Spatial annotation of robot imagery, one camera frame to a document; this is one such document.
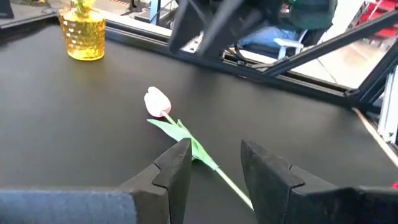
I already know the yellow glass vase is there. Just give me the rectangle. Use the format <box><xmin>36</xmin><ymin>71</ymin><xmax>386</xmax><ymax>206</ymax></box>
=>
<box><xmin>57</xmin><ymin>0</ymin><xmax>107</xmax><ymax>62</ymax></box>

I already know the red black tool case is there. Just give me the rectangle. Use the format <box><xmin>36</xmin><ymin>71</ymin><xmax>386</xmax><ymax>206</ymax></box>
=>
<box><xmin>357</xmin><ymin>0</ymin><xmax>398</xmax><ymax>40</ymax></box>

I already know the black table frame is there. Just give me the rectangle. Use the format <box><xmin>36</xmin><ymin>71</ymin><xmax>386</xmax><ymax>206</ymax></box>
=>
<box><xmin>0</xmin><ymin>11</ymin><xmax>398</xmax><ymax>114</ymax></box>

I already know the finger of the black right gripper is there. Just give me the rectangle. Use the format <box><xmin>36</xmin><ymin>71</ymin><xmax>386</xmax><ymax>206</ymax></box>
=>
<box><xmin>198</xmin><ymin>0</ymin><xmax>259</xmax><ymax>57</ymax></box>
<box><xmin>169</xmin><ymin>0</ymin><xmax>206</xmax><ymax>52</ymax></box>

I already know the person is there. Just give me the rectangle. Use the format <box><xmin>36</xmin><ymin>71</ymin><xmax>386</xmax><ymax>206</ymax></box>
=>
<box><xmin>238</xmin><ymin>0</ymin><xmax>339</xmax><ymax>50</ymax></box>

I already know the white chair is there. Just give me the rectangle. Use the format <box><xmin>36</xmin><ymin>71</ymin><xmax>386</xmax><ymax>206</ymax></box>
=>
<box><xmin>273</xmin><ymin>29</ymin><xmax>309</xmax><ymax>60</ymax></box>

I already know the silver aluminium post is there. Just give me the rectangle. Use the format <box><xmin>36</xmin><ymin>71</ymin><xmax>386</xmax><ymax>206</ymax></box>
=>
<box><xmin>377</xmin><ymin>65</ymin><xmax>398</xmax><ymax>144</ymax></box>

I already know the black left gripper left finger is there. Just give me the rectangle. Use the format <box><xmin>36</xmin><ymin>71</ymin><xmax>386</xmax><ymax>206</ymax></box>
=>
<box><xmin>119</xmin><ymin>138</ymin><xmax>193</xmax><ymax>224</ymax></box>

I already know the pale pink artificial tulip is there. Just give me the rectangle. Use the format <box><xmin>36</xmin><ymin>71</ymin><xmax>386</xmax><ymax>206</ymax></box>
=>
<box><xmin>144</xmin><ymin>86</ymin><xmax>254</xmax><ymax>211</ymax></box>

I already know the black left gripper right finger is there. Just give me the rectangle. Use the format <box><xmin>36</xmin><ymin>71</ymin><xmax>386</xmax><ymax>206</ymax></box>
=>
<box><xmin>241</xmin><ymin>139</ymin><xmax>355</xmax><ymax>224</ymax></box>

